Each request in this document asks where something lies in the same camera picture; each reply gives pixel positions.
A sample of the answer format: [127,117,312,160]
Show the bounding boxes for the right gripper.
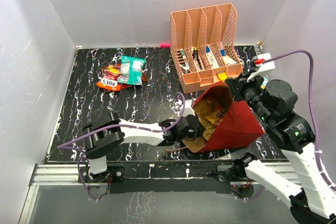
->
[225,69,273,124]

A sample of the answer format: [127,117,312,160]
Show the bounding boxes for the gold snack bag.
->
[194,98,223,141]

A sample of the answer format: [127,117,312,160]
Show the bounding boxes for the red brown paper bag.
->
[182,82,265,153]

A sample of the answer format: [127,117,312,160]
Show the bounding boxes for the teal snack bag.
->
[117,56,146,86]

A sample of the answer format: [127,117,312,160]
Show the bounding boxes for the Fox's fruits candy bag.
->
[96,65,121,91]

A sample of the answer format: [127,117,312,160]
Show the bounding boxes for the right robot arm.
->
[225,72,335,223]

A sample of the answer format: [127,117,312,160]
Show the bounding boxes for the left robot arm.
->
[82,112,205,182]

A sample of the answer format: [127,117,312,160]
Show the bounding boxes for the yellow M&M's bag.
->
[204,107,226,126]

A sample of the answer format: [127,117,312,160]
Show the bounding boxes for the yellow grey small box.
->
[217,71,228,82]

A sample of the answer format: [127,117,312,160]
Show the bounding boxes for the light blue packaged item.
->
[260,77,269,89]

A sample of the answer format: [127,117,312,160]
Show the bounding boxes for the white blue box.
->
[206,45,219,68]

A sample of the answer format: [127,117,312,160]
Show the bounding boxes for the black yellow marker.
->
[192,46,201,71]

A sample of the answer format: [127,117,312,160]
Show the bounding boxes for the peach plastic file organizer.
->
[170,3,243,93]

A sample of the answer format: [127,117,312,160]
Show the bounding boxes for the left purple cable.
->
[56,92,186,201]

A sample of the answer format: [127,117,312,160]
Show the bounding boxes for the purple cable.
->
[56,92,186,201]
[264,49,336,192]

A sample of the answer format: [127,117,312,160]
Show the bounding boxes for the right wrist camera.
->
[247,53,275,82]

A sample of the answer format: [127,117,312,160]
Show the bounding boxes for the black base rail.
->
[78,159,263,196]

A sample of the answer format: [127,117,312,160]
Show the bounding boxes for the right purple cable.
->
[264,49,336,192]

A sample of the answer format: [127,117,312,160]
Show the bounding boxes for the pink marker on wall edge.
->
[160,43,171,48]

